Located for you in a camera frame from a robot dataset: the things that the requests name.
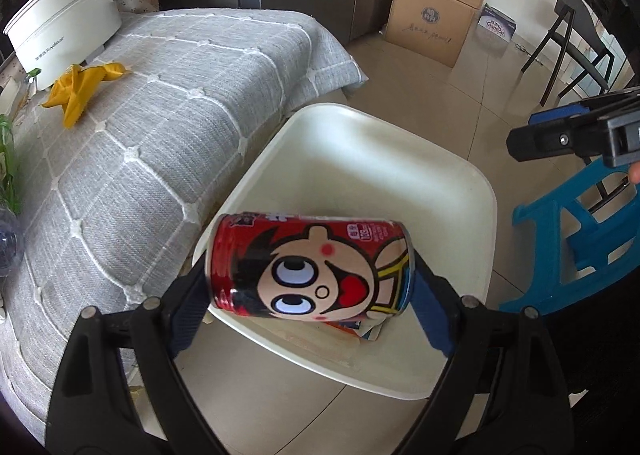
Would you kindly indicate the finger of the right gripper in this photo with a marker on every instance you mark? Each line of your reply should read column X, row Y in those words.
column 560, row 112
column 568, row 136

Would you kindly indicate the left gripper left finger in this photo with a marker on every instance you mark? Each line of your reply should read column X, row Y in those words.
column 91, row 409

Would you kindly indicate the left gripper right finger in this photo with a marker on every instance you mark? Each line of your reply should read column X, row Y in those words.
column 500, row 391

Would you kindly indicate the red cartoon drink can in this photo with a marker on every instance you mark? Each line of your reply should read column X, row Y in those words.
column 309, row 268

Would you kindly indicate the green onion rings bag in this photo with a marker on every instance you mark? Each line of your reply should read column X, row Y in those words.
column 8, row 166

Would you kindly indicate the orange fish snack bag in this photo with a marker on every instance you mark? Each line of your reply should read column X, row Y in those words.
column 364, row 329

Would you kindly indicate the white trash bin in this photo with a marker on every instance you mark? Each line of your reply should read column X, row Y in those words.
column 332, row 160

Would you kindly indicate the person's right hand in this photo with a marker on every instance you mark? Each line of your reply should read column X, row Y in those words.
column 634, row 173

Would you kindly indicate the blue plastic stool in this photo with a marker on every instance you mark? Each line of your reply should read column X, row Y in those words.
column 576, row 255

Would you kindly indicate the small white blue box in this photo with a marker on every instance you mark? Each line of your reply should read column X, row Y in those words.
column 496, row 22

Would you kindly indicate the lower cardboard box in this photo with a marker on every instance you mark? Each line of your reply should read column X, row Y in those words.
column 435, row 29

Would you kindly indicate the clear crushed plastic bottle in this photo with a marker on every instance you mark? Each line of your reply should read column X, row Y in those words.
column 11, row 242

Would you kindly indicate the grey checked tablecloth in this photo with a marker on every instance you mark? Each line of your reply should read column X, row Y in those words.
column 112, row 207

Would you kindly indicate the white electric cooking pot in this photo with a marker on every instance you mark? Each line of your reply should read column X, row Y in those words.
column 52, row 35

